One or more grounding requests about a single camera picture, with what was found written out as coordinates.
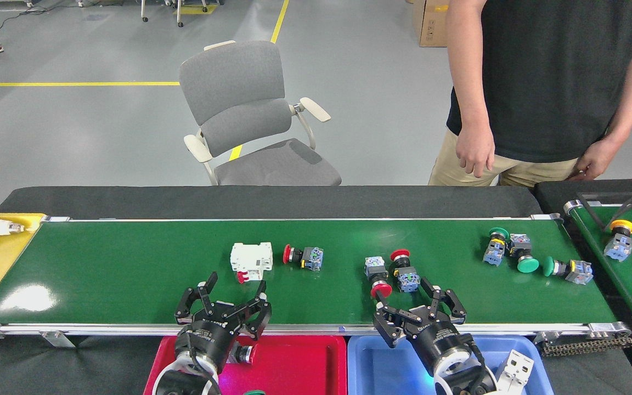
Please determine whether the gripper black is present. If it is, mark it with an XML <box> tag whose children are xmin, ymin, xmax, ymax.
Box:
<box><xmin>374</xmin><ymin>278</ymin><xmax>473</xmax><ymax>375</ymax></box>
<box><xmin>176</xmin><ymin>273</ymin><xmax>273</xmax><ymax>365</ymax></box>

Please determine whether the red plastic tray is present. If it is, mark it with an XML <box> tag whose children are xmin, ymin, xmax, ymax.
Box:
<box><xmin>143</xmin><ymin>335</ymin><xmax>348</xmax><ymax>395</ymax></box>

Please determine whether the person's left hand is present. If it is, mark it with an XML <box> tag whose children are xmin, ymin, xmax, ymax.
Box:
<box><xmin>566</xmin><ymin>137</ymin><xmax>621</xmax><ymax>182</ymax></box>

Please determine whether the yellow mushroom push button switch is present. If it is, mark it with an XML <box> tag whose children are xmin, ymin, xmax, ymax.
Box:
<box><xmin>604</xmin><ymin>219</ymin><xmax>632</xmax><ymax>262</ymax></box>

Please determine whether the red mushroom push button switch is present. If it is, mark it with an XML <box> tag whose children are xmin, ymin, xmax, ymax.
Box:
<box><xmin>390</xmin><ymin>249</ymin><xmax>421</xmax><ymax>293</ymax></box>
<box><xmin>283</xmin><ymin>244</ymin><xmax>324</xmax><ymax>272</ymax></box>
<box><xmin>364</xmin><ymin>256</ymin><xmax>393</xmax><ymax>300</ymax></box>
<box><xmin>227</xmin><ymin>345</ymin><xmax>255</xmax><ymax>365</ymax></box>

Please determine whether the white circuit breaker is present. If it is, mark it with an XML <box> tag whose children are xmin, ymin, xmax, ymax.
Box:
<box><xmin>230</xmin><ymin>242</ymin><xmax>273</xmax><ymax>285</ymax></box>
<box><xmin>494</xmin><ymin>349</ymin><xmax>535</xmax><ymax>393</ymax></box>

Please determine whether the cardboard box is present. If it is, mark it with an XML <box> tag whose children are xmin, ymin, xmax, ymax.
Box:
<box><xmin>412</xmin><ymin>0</ymin><xmax>451</xmax><ymax>48</ymax></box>

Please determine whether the person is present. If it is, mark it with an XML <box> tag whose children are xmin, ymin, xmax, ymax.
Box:
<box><xmin>428</xmin><ymin>0</ymin><xmax>632</xmax><ymax>188</ymax></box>

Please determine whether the grey office chair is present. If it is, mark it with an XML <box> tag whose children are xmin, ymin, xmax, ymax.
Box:
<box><xmin>179</xmin><ymin>39</ymin><xmax>343</xmax><ymax>187</ymax></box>

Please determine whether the long green conveyor belt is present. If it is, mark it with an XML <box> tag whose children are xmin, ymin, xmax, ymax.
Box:
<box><xmin>0</xmin><ymin>213</ymin><xmax>632</xmax><ymax>341</ymax></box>

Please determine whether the black triangular guide frame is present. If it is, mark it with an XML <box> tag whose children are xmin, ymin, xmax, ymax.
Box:
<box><xmin>575</xmin><ymin>184</ymin><xmax>632</xmax><ymax>231</ymax></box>

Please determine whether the blue plastic tray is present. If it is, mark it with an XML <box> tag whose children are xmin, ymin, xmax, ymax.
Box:
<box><xmin>347</xmin><ymin>334</ymin><xmax>555</xmax><ymax>395</ymax></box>

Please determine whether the black drive chain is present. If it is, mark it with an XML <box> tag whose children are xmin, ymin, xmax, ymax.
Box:
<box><xmin>535</xmin><ymin>336</ymin><xmax>632</xmax><ymax>357</ymax></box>

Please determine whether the white wheeled stand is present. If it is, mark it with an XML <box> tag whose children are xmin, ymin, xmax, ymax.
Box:
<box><xmin>139</xmin><ymin>0</ymin><xmax>210</xmax><ymax>27</ymax></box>

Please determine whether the person's right hand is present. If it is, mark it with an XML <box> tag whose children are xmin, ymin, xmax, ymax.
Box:
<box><xmin>455</xmin><ymin>123</ymin><xmax>496</xmax><ymax>179</ymax></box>

